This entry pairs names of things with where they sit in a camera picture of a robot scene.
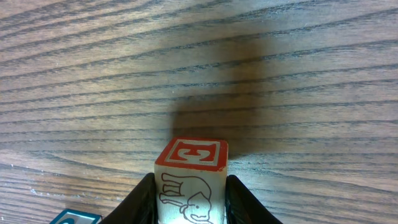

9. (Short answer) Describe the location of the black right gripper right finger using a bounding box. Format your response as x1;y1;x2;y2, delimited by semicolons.
224;175;282;224

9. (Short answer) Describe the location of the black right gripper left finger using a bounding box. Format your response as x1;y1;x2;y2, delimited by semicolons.
99;172;158;224

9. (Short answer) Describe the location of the green edged trio block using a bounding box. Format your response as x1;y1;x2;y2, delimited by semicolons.
154;138;228;224

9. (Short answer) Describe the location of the blue edged trio block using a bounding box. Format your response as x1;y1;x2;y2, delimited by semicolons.
50;209;102;224

